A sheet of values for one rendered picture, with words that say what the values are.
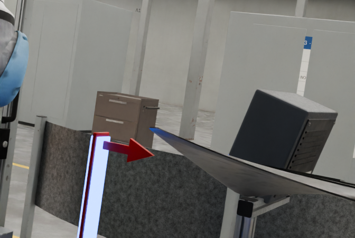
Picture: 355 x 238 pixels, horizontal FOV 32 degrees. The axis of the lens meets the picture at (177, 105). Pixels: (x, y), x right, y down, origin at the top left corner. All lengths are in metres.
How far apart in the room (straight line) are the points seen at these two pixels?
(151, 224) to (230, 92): 4.73
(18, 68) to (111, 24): 10.00
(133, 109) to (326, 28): 2.38
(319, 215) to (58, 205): 1.15
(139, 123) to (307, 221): 5.07
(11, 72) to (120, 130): 6.46
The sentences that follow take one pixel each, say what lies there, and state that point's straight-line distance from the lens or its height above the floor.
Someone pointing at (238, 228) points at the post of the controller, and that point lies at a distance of 1.12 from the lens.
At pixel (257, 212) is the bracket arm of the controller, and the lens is 1.14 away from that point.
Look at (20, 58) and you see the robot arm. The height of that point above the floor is 1.25.
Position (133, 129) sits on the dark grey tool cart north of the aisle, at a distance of 7.25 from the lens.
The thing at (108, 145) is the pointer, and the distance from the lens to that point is 0.62.
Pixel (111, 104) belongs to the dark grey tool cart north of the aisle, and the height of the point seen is 0.77.
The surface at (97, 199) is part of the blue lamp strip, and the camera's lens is 0.63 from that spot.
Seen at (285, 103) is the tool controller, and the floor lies 1.24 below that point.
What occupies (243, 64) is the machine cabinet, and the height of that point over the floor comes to 1.46.
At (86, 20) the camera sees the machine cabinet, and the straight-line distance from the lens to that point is 10.31.
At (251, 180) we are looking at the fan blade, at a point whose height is 1.17.
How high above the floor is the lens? 1.26
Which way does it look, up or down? 3 degrees down
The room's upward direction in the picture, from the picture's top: 8 degrees clockwise
